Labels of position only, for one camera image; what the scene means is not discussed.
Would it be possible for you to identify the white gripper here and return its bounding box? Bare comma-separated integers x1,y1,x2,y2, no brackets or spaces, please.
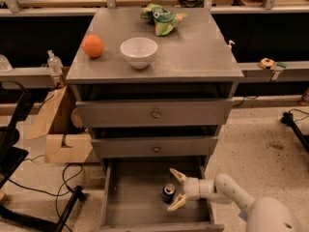
167,168,214,212

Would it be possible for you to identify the blue pepsi can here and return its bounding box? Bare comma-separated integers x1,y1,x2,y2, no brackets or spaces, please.
162,184,176,204

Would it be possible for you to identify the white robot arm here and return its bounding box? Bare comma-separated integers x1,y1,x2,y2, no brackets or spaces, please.
167,168,305,232

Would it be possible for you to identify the grey middle drawer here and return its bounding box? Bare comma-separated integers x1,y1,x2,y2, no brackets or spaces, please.
92,136,218,159

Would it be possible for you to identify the grey open bottom drawer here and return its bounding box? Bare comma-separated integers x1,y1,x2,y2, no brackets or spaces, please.
99,157,224,232

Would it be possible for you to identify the grey top drawer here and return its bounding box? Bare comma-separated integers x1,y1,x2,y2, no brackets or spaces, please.
76,99,233,128

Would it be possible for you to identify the grey wooden drawer cabinet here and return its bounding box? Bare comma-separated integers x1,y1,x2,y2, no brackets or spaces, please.
65,7,244,166

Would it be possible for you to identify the brown cardboard box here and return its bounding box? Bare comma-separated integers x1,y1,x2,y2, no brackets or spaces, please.
25,86,98,163

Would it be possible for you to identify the black stand right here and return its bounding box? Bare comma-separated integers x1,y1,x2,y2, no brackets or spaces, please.
281,112,309,153

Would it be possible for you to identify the white bowl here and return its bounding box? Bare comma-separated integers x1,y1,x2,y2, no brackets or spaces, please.
120,37,158,70

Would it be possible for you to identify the small white pump bottle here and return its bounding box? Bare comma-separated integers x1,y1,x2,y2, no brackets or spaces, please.
227,40,235,50

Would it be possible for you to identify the green chip bag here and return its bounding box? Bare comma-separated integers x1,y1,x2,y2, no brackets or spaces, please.
140,4,187,37

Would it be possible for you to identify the orange fruit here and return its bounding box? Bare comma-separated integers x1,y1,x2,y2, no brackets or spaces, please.
82,35,104,58

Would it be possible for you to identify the clear sanitizer bottle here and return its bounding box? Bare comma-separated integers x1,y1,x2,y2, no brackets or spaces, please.
47,50,63,74

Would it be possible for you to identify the black floor stand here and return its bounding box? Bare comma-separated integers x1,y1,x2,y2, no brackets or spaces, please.
0,80,85,232

